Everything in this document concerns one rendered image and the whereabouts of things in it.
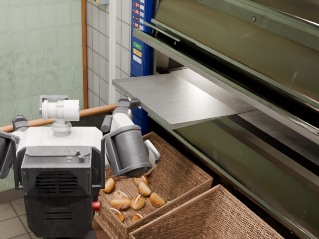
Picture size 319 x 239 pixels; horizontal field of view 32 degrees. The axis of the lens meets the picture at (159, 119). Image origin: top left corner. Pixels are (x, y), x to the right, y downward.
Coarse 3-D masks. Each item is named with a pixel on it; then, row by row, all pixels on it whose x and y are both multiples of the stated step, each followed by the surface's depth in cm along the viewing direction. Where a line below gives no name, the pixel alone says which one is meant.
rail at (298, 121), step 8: (144, 32) 265; (152, 40) 258; (160, 40) 255; (168, 48) 248; (184, 56) 238; (200, 64) 229; (208, 72) 224; (216, 72) 221; (224, 80) 216; (232, 80) 214; (240, 88) 208; (256, 96) 201; (264, 104) 198; (272, 104) 195; (280, 112) 192; (288, 112) 189; (296, 120) 186; (304, 120) 184; (312, 128) 180
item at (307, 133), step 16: (160, 48) 253; (192, 48) 263; (192, 64) 233; (208, 64) 239; (224, 64) 245; (240, 80) 225; (240, 96) 208; (272, 96) 212; (272, 112) 195; (304, 112) 200; (304, 128) 183
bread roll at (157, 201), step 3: (150, 195) 283; (153, 195) 281; (156, 195) 280; (150, 198) 282; (153, 198) 280; (156, 198) 279; (159, 198) 279; (150, 201) 282; (153, 201) 280; (156, 201) 279; (159, 201) 278; (162, 201) 278; (153, 204) 280; (156, 204) 279; (159, 204) 278; (162, 204) 279
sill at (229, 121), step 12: (156, 72) 290; (168, 72) 290; (228, 120) 243; (240, 120) 241; (240, 132) 237; (252, 132) 232; (264, 132) 232; (264, 144) 225; (276, 144) 223; (276, 156) 220; (288, 156) 214; (300, 156) 215; (300, 168) 209; (312, 168) 207; (312, 180) 205
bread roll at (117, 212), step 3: (114, 210) 268; (117, 210) 269; (114, 213) 267; (117, 213) 267; (120, 213) 268; (117, 216) 267; (120, 216) 267; (123, 216) 268; (120, 219) 267; (123, 219) 268
